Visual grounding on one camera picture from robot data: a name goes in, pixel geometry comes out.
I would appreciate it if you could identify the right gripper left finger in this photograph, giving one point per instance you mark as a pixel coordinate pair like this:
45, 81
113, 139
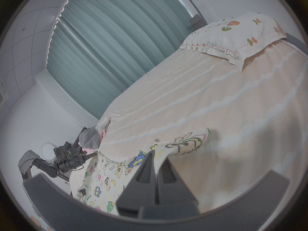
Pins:
144, 189

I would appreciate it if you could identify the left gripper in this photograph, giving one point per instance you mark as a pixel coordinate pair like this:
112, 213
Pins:
75, 162

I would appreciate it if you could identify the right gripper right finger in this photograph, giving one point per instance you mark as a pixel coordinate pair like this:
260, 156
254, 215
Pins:
173, 189

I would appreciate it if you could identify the white printed pyjama top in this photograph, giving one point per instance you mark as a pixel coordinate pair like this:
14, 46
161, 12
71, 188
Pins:
105, 184

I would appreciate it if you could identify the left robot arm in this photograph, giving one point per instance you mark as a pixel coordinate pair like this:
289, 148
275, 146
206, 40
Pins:
45, 167

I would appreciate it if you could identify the bed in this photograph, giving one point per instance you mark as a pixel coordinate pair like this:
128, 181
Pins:
216, 92

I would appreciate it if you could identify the grey garment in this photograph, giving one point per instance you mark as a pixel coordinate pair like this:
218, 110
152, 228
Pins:
90, 138

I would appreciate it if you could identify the white garment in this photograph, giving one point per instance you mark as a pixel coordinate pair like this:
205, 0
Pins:
103, 124

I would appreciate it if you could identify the blue-green curtain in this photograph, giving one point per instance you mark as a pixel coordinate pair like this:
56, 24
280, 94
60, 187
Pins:
79, 80
125, 25

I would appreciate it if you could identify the cream printed pillow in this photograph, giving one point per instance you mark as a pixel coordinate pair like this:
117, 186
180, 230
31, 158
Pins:
235, 37

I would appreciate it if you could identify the grey white bedside table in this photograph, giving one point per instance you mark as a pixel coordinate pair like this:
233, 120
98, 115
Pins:
195, 23

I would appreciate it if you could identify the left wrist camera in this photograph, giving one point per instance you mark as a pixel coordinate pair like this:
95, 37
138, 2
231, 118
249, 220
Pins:
67, 145

